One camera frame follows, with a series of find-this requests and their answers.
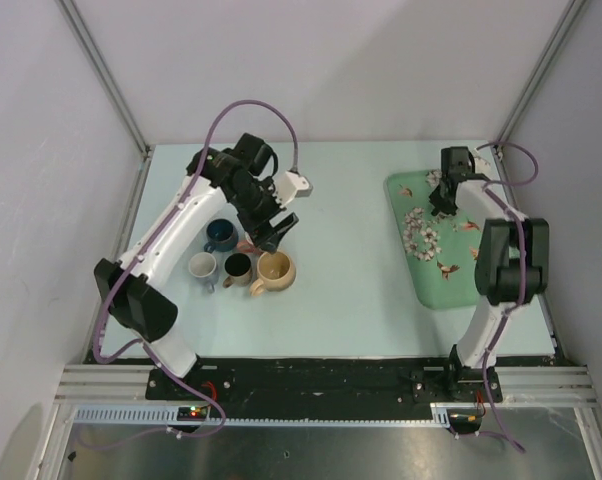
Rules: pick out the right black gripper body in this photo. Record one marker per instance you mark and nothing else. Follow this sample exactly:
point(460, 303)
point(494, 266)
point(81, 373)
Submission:
point(442, 203)

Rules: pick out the aluminium frame post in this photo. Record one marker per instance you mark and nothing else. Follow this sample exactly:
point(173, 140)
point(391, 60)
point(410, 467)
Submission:
point(86, 41)
point(559, 37)

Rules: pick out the right aluminium frame post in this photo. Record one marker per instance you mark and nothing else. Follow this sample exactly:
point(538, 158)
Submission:
point(559, 37)

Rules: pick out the tan ceramic teapot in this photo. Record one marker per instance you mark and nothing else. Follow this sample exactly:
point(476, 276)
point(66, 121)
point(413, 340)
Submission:
point(275, 273)

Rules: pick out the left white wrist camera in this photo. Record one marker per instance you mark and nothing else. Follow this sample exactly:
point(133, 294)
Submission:
point(289, 186)

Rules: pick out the small blue-grey cup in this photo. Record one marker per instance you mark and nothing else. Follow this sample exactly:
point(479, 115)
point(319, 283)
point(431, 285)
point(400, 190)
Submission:
point(203, 267)

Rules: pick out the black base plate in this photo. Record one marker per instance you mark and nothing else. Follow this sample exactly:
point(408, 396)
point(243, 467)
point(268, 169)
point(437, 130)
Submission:
point(328, 389)

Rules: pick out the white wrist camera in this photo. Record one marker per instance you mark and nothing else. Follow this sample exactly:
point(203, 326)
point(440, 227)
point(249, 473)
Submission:
point(289, 186)
point(482, 166)

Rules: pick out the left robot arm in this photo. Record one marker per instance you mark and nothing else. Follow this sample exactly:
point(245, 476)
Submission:
point(131, 286)

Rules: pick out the brown striped cup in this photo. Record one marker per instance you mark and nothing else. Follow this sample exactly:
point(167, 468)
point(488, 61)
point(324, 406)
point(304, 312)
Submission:
point(238, 268)

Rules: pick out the left aluminium frame post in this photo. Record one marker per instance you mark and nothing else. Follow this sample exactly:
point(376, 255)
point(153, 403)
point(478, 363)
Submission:
point(86, 41)

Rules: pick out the green floral tray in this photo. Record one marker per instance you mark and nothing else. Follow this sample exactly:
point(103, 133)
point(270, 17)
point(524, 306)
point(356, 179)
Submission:
point(441, 250)

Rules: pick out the small circuit board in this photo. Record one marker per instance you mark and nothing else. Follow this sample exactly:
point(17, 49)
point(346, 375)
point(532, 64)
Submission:
point(192, 413)

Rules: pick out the salmon pink mug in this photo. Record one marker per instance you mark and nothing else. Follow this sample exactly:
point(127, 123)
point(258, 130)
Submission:
point(247, 247)

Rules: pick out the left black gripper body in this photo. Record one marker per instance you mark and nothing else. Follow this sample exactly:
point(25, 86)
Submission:
point(255, 208)

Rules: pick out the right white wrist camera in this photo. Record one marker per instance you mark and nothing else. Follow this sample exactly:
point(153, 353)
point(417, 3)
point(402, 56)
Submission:
point(482, 166)

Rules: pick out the grey cable duct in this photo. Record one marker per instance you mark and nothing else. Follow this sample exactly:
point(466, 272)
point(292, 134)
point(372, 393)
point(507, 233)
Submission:
point(174, 415)

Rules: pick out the blue mug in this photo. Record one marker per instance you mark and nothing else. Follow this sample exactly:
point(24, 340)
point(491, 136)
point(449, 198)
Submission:
point(222, 236)

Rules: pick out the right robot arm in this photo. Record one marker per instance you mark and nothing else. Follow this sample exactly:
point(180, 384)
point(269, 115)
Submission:
point(512, 267)

